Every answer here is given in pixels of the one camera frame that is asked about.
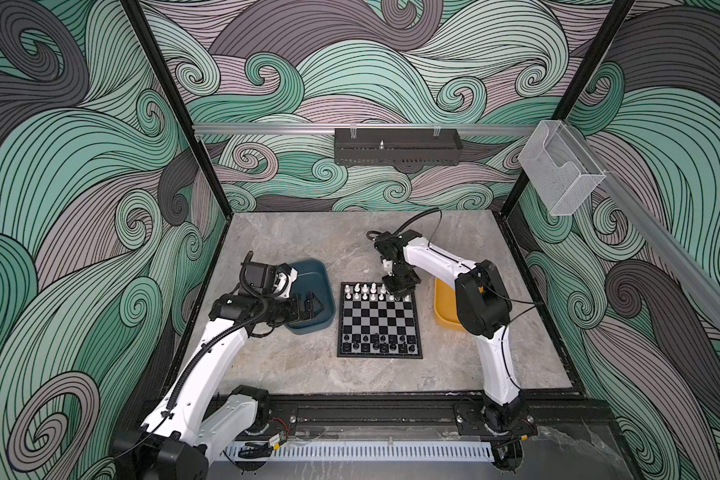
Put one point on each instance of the black white chessboard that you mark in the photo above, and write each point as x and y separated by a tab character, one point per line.
373	317

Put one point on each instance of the white chess pieces group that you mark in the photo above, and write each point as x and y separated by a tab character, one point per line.
371	292

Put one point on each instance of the black chess pieces group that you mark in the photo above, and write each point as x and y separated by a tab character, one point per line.
377	344

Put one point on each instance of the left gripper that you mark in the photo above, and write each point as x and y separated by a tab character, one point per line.
296	314

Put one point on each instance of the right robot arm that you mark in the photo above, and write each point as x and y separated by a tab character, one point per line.
483	309

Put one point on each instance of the clear plastic wall box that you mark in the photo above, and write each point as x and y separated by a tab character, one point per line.
561	166

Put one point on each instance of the aluminium wall rail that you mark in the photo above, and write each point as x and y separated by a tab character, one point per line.
281	128

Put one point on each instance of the white slotted cable duct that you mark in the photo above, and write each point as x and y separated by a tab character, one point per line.
378	451

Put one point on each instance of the teal plastic bin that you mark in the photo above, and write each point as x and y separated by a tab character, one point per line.
312	278

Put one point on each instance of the black perforated wall shelf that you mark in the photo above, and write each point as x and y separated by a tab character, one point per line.
397	148

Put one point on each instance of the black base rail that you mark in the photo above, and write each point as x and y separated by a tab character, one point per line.
465	412

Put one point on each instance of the yellow plastic tray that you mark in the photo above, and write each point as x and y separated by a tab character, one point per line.
445	308

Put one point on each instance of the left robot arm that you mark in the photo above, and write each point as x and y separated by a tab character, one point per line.
179	438

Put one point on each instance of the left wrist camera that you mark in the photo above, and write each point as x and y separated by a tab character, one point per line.
284	279

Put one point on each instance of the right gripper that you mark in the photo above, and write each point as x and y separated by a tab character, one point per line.
399	290

